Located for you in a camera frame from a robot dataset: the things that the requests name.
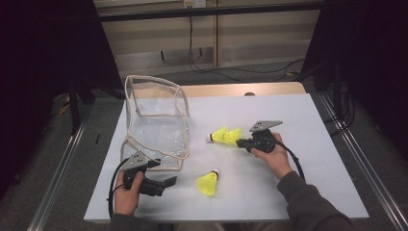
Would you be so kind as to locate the dark curtain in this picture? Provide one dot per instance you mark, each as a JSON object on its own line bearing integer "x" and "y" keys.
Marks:
{"x": 369, "y": 48}
{"x": 38, "y": 64}

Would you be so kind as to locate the white table cover board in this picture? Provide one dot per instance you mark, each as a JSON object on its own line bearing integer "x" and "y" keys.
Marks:
{"x": 304, "y": 112}

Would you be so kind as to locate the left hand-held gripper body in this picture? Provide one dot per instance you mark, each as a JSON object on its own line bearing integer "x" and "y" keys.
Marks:
{"x": 134, "y": 161}

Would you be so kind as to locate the wooden table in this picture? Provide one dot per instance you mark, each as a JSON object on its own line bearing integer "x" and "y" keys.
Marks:
{"x": 272, "y": 88}

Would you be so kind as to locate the person's right hand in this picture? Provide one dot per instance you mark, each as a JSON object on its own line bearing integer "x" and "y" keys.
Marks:
{"x": 275, "y": 160}

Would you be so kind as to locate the yellow shuttlecock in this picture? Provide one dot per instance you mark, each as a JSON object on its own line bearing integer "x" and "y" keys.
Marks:
{"x": 218, "y": 136}
{"x": 208, "y": 184}
{"x": 233, "y": 136}

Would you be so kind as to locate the white wall socket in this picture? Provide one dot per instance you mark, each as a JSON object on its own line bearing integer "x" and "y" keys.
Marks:
{"x": 194, "y": 3}

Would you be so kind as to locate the black stand leg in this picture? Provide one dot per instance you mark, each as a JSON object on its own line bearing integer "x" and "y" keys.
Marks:
{"x": 74, "y": 106}

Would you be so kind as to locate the clear plastic bag beige trim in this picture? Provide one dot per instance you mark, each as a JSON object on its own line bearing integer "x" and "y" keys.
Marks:
{"x": 154, "y": 134}

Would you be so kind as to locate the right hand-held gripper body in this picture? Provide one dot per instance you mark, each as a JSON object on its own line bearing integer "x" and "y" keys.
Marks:
{"x": 261, "y": 142}

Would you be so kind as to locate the metal floor rail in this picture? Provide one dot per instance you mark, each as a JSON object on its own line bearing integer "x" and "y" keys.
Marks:
{"x": 365, "y": 166}
{"x": 61, "y": 170}

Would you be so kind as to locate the black metal crossbar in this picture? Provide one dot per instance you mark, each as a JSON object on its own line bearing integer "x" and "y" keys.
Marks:
{"x": 208, "y": 12}

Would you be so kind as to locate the person's left hand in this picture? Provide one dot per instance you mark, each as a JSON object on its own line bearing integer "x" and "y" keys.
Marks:
{"x": 126, "y": 199}

